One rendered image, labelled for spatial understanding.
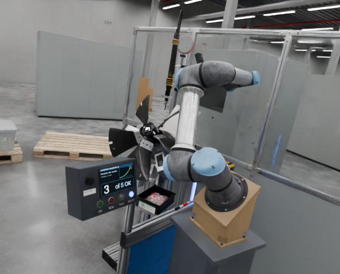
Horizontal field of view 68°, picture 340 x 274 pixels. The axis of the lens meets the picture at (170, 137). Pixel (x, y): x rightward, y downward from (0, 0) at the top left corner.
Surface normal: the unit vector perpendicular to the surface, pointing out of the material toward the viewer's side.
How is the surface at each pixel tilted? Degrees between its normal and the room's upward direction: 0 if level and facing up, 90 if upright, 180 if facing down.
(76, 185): 90
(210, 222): 90
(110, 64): 90
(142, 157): 50
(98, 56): 90
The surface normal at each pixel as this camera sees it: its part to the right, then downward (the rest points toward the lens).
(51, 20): 0.50, 0.29
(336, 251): -0.66, 0.08
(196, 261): -0.84, 0.00
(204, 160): -0.35, -0.69
